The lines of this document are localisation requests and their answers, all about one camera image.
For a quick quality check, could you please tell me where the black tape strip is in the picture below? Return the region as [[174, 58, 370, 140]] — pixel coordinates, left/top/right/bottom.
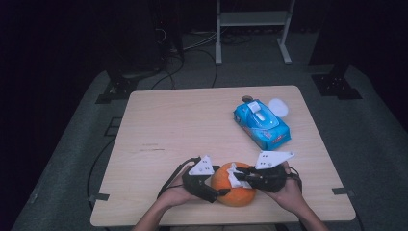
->
[[88, 192, 111, 203], [331, 186, 357, 197]]

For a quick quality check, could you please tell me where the white metal stand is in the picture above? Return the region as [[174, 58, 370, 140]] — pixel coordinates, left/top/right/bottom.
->
[[215, 0, 297, 66]]

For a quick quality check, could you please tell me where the right hand-held gripper cable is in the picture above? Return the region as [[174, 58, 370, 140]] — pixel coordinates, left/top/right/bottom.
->
[[284, 166, 305, 194]]

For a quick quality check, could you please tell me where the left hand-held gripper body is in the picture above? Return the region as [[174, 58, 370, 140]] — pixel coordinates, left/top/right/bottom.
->
[[181, 154, 223, 204]]

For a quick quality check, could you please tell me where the left hand-held gripper cable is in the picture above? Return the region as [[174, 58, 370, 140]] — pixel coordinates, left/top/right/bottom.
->
[[156, 156, 202, 199]]

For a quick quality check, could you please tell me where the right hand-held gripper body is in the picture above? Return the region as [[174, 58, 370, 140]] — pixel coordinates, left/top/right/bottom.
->
[[252, 150, 296, 194]]

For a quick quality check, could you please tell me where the white wet wipe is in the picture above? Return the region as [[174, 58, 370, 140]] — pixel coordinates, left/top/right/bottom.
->
[[226, 162, 253, 191]]

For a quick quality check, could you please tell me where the white round lid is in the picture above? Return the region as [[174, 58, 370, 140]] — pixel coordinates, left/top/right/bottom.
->
[[268, 97, 290, 118]]

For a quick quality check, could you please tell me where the black stand with base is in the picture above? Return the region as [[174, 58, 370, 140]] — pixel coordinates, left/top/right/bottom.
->
[[94, 47, 163, 105], [307, 0, 364, 101]]

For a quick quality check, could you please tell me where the person's left hand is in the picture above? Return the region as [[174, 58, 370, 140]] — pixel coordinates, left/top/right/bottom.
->
[[156, 174, 202, 210]]

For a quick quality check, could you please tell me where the blue wet wipes pack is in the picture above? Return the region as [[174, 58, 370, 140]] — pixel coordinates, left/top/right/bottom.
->
[[233, 98, 293, 152]]

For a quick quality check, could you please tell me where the black floor cable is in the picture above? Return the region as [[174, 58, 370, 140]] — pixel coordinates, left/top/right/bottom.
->
[[86, 137, 117, 211], [149, 47, 219, 91]]

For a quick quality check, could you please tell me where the dark floor plate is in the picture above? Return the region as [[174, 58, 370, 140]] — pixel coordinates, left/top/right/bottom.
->
[[103, 116, 124, 138]]

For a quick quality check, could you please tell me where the hand-held gripper cable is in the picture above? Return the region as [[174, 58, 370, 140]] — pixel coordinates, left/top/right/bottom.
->
[[284, 166, 305, 194], [156, 156, 202, 199]]

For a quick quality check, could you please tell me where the person's right hand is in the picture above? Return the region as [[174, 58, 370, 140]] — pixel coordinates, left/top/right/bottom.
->
[[262, 161, 305, 217]]

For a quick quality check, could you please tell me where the orange plush toy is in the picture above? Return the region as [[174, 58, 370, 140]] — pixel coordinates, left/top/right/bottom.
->
[[210, 161, 257, 208]]

